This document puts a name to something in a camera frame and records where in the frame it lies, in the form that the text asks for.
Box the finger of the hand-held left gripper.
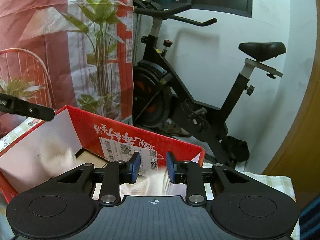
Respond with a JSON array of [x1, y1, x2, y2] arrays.
[[0, 92, 56, 122]]

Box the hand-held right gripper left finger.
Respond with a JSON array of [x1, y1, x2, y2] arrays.
[[51, 152, 141, 206]]

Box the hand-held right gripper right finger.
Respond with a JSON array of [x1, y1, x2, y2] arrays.
[[167, 152, 250, 204]]

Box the white soft cloth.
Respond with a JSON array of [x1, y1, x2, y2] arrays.
[[37, 137, 78, 179]]

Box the red strawberry print box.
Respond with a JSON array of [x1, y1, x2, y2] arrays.
[[0, 105, 206, 203]]

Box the brown slipper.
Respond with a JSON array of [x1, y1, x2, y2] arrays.
[[160, 121, 193, 138]]

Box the black exercise bike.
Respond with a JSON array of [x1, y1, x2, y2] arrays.
[[132, 0, 287, 170]]

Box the red printed backdrop cloth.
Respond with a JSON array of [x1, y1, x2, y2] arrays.
[[0, 0, 135, 137]]

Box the checked cartoon tablecloth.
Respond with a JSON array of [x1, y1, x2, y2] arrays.
[[0, 116, 300, 240]]

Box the wooden door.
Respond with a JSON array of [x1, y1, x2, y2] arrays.
[[262, 79, 320, 207]]

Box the blue curtain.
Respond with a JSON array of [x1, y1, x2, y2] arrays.
[[299, 196, 320, 240]]

